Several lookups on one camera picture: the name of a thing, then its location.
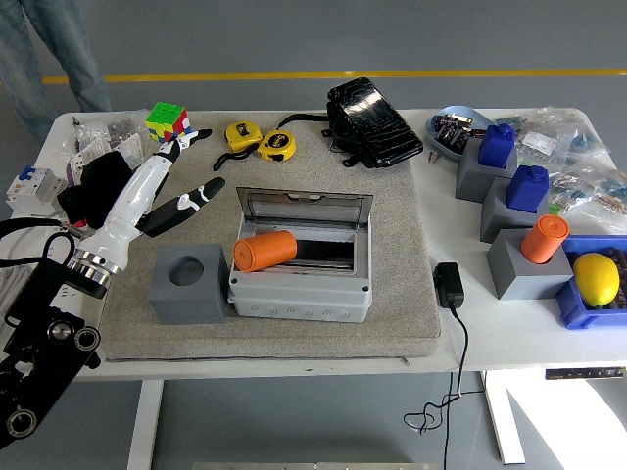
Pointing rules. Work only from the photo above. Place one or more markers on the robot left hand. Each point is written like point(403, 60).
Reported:
point(130, 201)

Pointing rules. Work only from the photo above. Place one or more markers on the orange cylinder battery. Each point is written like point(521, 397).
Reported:
point(544, 240)
point(264, 250)

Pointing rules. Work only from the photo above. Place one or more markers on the transparent hinged box lid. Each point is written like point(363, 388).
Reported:
point(303, 205)

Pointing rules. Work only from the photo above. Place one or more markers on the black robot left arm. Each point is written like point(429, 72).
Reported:
point(39, 343)

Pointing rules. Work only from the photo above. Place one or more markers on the grey electrical box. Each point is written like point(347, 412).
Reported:
point(299, 303)

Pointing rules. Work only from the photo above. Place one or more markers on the blue block battery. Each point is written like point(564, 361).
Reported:
point(496, 144)
point(526, 188)

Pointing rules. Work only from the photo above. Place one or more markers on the black cloth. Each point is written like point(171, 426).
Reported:
point(93, 191)

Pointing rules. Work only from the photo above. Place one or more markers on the white plug packet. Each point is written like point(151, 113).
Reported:
point(134, 149)

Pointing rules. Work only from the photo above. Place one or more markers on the clear bags of screws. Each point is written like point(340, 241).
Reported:
point(117, 127)

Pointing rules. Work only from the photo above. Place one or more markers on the thin metal screwdriver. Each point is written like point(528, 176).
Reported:
point(76, 134)

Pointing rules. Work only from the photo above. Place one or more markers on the colourful puzzle cube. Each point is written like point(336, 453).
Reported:
point(169, 122)

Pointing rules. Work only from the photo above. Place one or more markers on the white circuit breaker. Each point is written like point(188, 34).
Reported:
point(34, 191)

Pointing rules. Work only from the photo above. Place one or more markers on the grey holder block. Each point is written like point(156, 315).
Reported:
point(470, 176)
point(519, 279)
point(495, 215)
point(191, 303)

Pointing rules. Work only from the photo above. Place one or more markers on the yellow tape measure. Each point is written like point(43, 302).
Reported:
point(276, 144)
point(240, 134)

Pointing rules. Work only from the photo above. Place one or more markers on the person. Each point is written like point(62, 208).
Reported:
point(73, 49)

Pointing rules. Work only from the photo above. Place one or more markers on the white table leg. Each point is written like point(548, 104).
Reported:
point(504, 431)
point(144, 426)

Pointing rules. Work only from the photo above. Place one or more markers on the grey-brown mat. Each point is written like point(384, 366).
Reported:
point(318, 338)

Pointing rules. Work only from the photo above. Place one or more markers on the black glossy pouch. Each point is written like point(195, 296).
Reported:
point(377, 127)

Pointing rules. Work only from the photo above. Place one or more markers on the light blue bowl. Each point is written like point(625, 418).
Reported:
point(433, 139)

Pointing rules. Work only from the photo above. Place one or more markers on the black power adapter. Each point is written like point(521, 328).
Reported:
point(448, 286)

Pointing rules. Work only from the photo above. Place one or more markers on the dark small components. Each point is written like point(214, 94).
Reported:
point(453, 129)

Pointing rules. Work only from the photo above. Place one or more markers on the green plastic piece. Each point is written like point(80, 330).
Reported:
point(553, 208)

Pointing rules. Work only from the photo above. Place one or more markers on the clear bags of components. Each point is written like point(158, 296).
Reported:
point(578, 147)

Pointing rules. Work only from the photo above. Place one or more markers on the blue plastic bin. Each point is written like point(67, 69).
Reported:
point(573, 308)

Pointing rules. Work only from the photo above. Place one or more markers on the yellow lemon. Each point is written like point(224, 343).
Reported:
point(595, 279)

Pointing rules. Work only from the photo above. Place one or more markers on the black table control panel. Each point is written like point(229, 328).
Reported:
point(585, 373)

